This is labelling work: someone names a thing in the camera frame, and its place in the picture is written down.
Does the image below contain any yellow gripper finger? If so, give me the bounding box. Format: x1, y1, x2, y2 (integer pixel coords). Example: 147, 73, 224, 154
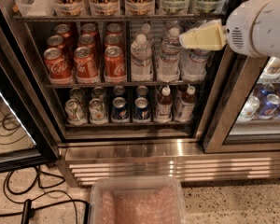
179, 20, 227, 51

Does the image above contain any front right blue can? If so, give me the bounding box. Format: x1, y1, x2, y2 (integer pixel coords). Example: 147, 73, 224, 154
133, 97, 150, 121

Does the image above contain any clear plastic bin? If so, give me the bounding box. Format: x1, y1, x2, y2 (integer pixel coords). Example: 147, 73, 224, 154
88, 176, 188, 224

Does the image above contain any front right cola can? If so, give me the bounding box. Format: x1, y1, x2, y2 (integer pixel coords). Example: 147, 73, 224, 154
104, 46, 126, 77

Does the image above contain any second row left cola can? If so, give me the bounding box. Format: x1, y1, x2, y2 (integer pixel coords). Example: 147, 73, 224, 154
47, 35, 71, 56

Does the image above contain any right water bottle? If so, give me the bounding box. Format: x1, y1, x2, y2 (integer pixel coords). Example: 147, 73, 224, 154
180, 49, 210, 81

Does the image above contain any front left white can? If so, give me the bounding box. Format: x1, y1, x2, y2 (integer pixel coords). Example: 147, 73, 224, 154
64, 99, 87, 125

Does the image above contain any right tea bottle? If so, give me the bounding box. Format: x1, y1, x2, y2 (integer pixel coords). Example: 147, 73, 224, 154
175, 86, 196, 122

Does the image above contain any empty clear shelf tray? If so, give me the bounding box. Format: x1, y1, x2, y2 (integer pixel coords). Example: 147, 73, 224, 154
16, 0, 54, 17

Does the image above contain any second row cola can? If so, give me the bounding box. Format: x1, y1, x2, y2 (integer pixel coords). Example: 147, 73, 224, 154
104, 34, 122, 49
47, 35, 71, 56
77, 34, 97, 51

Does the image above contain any blue can behind door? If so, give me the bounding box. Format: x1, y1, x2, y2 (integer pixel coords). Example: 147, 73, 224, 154
258, 93, 280, 119

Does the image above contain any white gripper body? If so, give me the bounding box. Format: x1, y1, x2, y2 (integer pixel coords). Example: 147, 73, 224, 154
226, 0, 280, 59

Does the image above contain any white can behind door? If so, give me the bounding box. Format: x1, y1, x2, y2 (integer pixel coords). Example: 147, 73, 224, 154
237, 96, 259, 122

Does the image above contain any front middle cola can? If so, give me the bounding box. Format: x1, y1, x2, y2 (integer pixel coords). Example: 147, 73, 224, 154
74, 47, 98, 78

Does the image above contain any second row right cola can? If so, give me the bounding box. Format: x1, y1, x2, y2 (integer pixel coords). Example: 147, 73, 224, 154
104, 34, 122, 49

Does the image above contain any stainless steel fridge cabinet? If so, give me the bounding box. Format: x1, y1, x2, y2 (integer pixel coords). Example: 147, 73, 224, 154
0, 0, 280, 187

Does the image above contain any open left glass door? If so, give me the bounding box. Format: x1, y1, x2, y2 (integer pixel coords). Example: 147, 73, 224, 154
0, 46, 57, 173

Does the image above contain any left water bottle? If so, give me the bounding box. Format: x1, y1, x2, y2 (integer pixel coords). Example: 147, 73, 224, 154
131, 34, 152, 81

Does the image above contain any second row middle cola can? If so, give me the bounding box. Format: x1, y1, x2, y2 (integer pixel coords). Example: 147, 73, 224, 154
77, 34, 97, 51

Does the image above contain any black floor cable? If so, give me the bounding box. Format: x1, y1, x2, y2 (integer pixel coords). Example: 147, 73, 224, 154
0, 165, 91, 224

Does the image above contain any middle water bottle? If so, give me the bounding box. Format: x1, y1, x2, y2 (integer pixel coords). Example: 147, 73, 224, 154
158, 27, 181, 82

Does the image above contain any front left cola can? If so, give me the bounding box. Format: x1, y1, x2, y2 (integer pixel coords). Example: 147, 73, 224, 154
44, 48, 72, 79

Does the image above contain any water bottle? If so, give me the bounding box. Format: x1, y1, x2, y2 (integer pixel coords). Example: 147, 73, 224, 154
158, 27, 181, 82
180, 49, 210, 81
131, 34, 152, 81

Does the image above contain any tea bottle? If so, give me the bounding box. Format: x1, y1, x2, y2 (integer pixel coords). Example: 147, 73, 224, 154
175, 86, 196, 122
155, 86, 173, 122

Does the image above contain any right glass fridge door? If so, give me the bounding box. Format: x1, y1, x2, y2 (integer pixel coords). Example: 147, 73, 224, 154
203, 0, 280, 154

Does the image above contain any left tea bottle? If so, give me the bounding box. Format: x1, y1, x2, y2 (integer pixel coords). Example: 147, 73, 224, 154
155, 86, 173, 122

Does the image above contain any front left blue can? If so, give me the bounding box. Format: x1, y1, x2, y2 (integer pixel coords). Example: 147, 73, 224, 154
112, 97, 129, 122

